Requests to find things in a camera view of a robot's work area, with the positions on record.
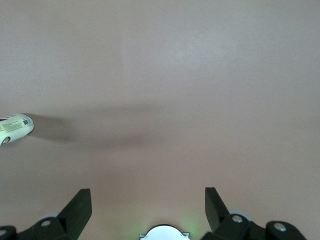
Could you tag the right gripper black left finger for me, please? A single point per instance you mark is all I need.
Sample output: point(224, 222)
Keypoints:
point(72, 220)

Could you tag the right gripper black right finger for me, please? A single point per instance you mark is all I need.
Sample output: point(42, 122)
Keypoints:
point(217, 217)

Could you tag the white navy tennis ball can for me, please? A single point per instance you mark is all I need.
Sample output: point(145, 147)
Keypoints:
point(15, 127)

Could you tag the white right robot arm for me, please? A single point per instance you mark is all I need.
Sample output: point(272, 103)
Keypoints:
point(163, 233)

